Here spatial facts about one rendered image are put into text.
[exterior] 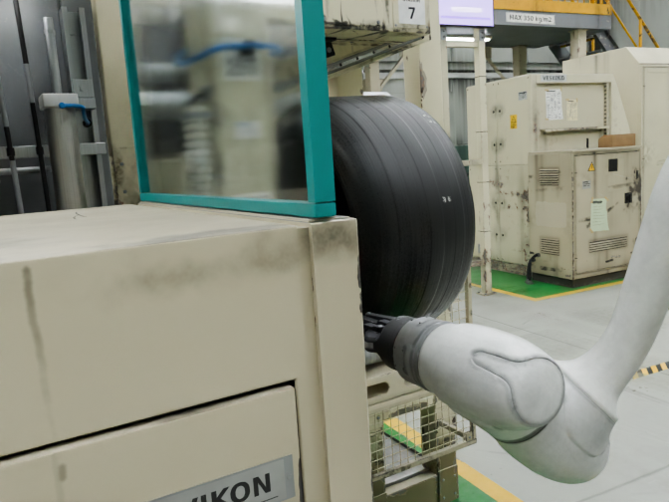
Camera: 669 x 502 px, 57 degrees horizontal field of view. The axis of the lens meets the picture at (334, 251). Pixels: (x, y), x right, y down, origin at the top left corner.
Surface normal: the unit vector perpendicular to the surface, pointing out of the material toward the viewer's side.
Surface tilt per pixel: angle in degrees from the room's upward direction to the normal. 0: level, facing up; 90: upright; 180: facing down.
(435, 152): 59
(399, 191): 75
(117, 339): 90
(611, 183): 90
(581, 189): 90
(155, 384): 90
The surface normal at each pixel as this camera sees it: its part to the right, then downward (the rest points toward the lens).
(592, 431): 0.35, 0.26
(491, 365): -0.58, -0.58
